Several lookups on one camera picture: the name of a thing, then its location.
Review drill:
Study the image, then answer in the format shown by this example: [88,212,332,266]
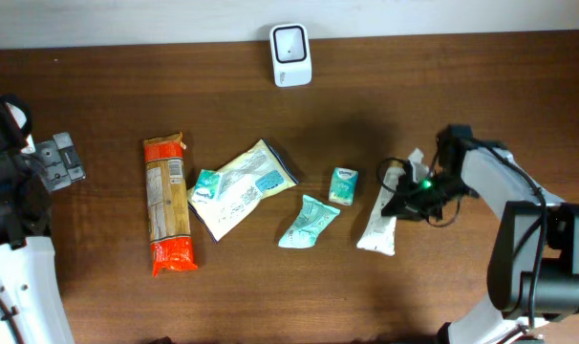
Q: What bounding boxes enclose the cream wet wipes pack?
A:
[188,139,298,242]

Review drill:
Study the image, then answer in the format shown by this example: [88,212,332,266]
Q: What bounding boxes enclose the small teal tissue pack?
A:
[191,169,224,204]
[329,167,358,205]

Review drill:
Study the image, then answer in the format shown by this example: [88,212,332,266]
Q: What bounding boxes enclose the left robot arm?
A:
[0,94,86,343]

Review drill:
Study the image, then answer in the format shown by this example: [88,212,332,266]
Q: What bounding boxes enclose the orange spaghetti package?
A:
[143,132,198,276]

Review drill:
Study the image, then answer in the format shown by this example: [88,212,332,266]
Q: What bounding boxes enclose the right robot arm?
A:
[380,124,579,344]

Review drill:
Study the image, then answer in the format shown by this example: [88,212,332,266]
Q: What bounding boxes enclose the white lotion tube gold cap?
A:
[356,161,405,256]

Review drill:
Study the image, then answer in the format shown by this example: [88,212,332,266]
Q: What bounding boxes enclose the teal wipes pouch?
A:
[278,195,340,249]

